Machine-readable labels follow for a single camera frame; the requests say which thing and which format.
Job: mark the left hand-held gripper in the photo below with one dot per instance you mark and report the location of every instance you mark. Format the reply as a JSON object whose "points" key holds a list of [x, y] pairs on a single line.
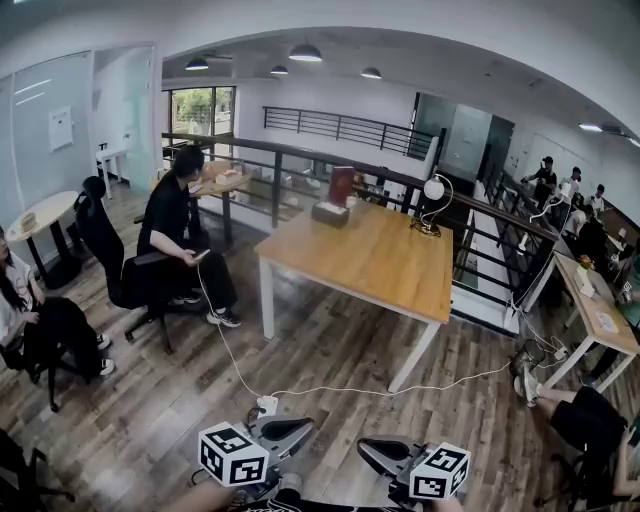
{"points": [[235, 457]]}

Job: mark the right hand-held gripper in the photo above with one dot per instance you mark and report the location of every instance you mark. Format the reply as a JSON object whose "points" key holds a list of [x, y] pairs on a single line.
{"points": [[440, 472]]}

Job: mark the black tissue holder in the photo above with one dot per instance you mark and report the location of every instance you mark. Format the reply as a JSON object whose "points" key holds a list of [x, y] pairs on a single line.
{"points": [[330, 216]]}

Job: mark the white tissues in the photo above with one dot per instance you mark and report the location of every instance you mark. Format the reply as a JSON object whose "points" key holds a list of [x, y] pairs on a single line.
{"points": [[331, 205]]}

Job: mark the person's left forearm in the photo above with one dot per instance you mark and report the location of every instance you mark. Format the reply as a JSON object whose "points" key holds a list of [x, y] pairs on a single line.
{"points": [[200, 497]]}

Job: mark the white power strip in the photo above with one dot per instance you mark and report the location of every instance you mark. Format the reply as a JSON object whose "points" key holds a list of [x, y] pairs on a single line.
{"points": [[267, 404]]}

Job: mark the black folding chair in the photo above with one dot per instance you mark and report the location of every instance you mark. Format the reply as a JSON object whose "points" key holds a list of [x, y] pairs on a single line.
{"points": [[20, 475]]}

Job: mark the narrow wooden table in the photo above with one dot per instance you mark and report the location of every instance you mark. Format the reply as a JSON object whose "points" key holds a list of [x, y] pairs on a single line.
{"points": [[597, 312]]}

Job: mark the wooden table with white legs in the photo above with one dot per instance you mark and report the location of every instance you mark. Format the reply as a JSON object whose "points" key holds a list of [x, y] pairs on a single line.
{"points": [[365, 260]]}

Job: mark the small flower vase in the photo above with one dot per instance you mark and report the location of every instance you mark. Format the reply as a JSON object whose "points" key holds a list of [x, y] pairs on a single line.
{"points": [[583, 270]]}

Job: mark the black office chair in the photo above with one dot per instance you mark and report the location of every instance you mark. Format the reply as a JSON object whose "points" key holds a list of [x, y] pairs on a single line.
{"points": [[105, 240]]}

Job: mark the small wooden side table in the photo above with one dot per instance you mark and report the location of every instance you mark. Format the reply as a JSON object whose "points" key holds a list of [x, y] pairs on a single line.
{"points": [[220, 187]]}

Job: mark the pale tissue box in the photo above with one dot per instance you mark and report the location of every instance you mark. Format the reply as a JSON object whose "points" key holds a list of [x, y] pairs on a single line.
{"points": [[227, 176]]}

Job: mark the white globe desk lamp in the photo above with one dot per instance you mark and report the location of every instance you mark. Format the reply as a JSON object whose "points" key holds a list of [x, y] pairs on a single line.
{"points": [[433, 188]]}

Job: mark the red upright box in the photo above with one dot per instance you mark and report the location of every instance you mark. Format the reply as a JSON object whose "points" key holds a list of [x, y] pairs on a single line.
{"points": [[341, 184]]}

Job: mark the round white table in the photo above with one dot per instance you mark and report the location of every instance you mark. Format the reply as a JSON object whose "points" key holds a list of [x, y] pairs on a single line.
{"points": [[45, 212]]}

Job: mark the small white desk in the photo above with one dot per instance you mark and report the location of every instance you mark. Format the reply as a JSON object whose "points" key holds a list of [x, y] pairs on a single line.
{"points": [[112, 157]]}

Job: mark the black balcony railing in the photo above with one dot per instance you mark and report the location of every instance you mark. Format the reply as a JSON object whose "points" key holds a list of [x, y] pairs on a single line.
{"points": [[345, 127]]}

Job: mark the large window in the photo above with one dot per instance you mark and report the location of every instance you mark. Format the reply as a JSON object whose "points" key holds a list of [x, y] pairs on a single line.
{"points": [[202, 110]]}

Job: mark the black pendant lamp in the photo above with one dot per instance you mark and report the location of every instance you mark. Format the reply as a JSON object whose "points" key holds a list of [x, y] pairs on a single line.
{"points": [[196, 63], [305, 53], [370, 73], [279, 70]]}

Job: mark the white wall panel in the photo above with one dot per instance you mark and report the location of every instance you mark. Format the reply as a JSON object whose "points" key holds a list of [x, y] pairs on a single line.
{"points": [[60, 129]]}

